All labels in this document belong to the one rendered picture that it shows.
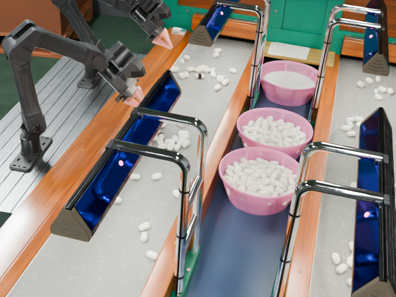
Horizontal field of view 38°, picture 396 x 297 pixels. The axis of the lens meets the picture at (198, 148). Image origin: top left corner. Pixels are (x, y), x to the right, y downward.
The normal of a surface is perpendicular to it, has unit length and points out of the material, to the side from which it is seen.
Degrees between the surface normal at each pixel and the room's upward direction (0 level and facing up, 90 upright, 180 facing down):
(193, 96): 0
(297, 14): 90
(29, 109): 80
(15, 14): 90
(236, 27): 90
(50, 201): 0
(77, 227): 90
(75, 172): 0
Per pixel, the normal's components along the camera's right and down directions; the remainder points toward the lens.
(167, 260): 0.07, -0.83
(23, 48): 0.48, 0.50
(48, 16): -0.03, 0.55
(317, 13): -0.26, 0.52
